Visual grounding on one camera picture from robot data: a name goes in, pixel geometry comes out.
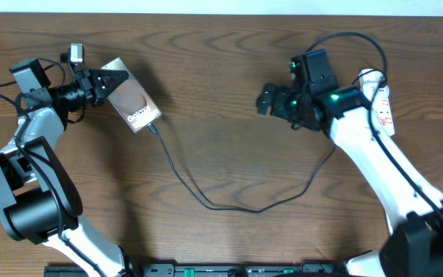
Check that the white USB charger adapter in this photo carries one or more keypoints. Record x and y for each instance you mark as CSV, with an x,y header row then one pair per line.
x,y
369,79

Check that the white power strip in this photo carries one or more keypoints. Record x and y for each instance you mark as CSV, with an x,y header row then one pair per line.
x,y
382,109

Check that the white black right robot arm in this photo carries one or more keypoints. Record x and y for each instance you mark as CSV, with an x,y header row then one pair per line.
x,y
357,119

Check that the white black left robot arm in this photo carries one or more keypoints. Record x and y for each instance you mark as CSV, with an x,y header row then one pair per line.
x,y
38,200

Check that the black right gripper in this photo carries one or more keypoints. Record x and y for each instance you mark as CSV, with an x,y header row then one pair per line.
x,y
278,109

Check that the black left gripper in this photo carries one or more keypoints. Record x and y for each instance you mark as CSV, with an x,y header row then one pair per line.
x,y
92,91

